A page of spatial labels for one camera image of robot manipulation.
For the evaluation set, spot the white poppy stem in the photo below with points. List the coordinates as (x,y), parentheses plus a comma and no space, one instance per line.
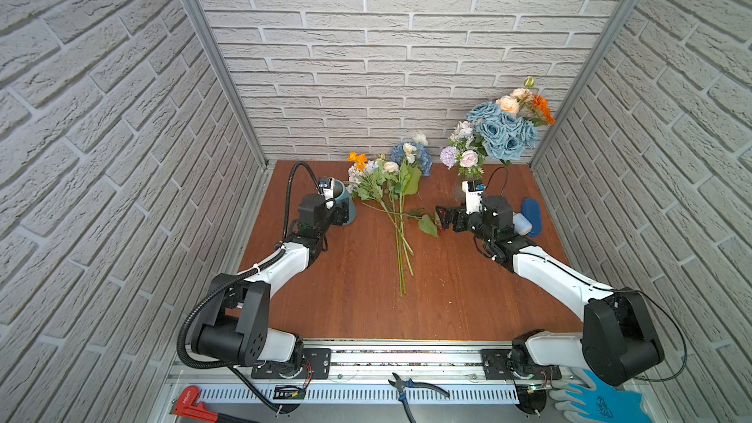
(415,150)

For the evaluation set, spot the teal ceramic vase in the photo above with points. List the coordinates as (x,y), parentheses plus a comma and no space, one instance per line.
(345,211)

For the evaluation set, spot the orange gerbera stem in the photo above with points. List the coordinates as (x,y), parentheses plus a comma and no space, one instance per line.
(541,114)

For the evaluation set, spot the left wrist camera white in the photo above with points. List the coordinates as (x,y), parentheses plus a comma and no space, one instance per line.
(326,186)

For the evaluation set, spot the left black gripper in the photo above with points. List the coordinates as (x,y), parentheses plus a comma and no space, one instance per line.
(338,210)

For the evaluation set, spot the white lilac mixed bouquet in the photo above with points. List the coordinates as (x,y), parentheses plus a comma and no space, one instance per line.
(465,151)

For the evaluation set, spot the red clamp tool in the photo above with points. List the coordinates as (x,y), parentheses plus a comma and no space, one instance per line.
(188,405)

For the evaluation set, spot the dusty blue rose bouquet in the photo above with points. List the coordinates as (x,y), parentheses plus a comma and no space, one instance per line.
(504,136)

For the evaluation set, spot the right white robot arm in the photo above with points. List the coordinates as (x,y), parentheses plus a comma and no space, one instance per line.
(618,341)

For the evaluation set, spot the blue hydrangea white bouquet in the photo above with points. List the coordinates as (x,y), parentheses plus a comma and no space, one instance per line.
(405,184)

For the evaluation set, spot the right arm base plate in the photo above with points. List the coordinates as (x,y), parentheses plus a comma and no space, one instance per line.
(506,364)

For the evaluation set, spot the pink white mixed bouquet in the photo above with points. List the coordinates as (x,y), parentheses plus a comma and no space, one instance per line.
(383,180)

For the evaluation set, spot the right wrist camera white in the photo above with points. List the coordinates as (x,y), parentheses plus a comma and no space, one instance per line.
(474,198)

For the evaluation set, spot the peach rose stem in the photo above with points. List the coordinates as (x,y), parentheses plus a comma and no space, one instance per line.
(520,101)

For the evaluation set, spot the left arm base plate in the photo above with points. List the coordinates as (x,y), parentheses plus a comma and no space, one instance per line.
(312,363)

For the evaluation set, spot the orange white small bouquet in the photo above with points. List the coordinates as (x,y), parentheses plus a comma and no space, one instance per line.
(361,179)

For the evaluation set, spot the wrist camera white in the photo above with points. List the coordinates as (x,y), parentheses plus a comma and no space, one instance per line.
(474,198)
(326,186)

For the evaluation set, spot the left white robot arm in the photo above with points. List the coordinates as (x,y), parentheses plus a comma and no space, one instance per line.
(230,326)

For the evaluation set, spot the blue oval object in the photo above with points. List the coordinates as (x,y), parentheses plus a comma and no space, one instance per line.
(531,210)

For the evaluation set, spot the clear glass vase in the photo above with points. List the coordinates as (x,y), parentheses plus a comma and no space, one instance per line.
(464,182)

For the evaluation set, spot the blue grey work glove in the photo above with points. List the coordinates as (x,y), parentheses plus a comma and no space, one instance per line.
(596,401)

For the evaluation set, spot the white slotted cable duct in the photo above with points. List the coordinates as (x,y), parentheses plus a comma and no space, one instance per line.
(366,394)

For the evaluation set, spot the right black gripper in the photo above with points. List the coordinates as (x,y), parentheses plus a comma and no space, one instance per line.
(451,212)

